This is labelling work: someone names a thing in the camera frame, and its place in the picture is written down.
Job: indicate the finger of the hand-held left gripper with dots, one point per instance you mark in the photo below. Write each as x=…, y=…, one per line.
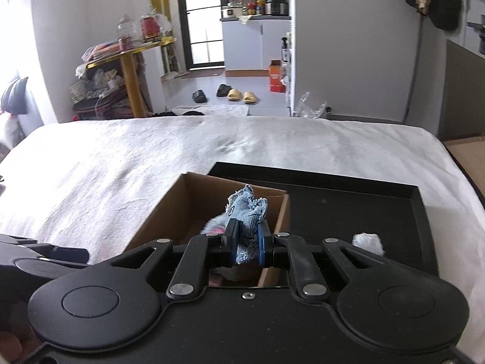
x=70, y=254

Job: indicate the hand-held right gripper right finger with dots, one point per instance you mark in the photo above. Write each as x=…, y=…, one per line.
x=262, y=248

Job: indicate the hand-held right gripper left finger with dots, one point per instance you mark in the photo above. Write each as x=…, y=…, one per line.
x=232, y=244

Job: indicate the blue fuzzy plush toy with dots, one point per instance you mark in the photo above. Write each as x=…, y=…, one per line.
x=212, y=223

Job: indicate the blue-grey cloth toy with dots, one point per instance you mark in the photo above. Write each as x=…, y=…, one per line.
x=246, y=212

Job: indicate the pink purple packet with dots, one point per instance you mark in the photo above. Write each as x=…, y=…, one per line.
x=216, y=280

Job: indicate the brown cardboard box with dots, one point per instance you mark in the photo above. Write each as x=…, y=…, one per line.
x=170, y=212

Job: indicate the black tray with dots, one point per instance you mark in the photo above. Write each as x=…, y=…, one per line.
x=341, y=212

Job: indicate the white soft cube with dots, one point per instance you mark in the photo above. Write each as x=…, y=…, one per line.
x=366, y=242

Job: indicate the white floor mat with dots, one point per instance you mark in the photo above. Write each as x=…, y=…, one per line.
x=227, y=110

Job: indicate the clear plastic bag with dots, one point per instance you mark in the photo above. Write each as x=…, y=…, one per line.
x=309, y=108

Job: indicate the beige slipper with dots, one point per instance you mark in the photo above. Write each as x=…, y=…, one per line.
x=250, y=97
x=234, y=94

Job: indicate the black slipper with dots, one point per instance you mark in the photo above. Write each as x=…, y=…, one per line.
x=199, y=96
x=223, y=90

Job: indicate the pile of clothes and bags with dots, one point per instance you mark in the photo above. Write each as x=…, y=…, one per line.
x=98, y=94

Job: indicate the black bag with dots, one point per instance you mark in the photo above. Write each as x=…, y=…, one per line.
x=13, y=96

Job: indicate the orange carton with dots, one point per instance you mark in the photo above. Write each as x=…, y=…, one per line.
x=276, y=77

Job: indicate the yellow round table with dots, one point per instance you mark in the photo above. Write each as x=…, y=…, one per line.
x=130, y=83

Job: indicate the white kitchen cabinet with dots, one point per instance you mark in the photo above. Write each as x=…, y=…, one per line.
x=242, y=45

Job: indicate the pile of pink packets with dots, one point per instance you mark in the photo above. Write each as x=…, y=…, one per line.
x=102, y=51

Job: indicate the red can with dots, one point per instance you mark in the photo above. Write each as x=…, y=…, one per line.
x=125, y=44

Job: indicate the black framed brown board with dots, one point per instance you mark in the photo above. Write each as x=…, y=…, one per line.
x=470, y=155

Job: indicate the red tin canister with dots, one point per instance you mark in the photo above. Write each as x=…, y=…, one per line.
x=150, y=29

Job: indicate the black framed glass door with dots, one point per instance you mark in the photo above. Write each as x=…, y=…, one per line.
x=182, y=19

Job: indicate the clear glass jar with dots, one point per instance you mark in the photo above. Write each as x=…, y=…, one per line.
x=125, y=28

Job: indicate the rice cooker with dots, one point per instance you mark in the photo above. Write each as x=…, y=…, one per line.
x=276, y=6

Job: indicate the dark grey board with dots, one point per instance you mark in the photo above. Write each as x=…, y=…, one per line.
x=462, y=91

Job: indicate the hanging dark clothes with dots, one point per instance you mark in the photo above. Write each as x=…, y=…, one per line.
x=439, y=0

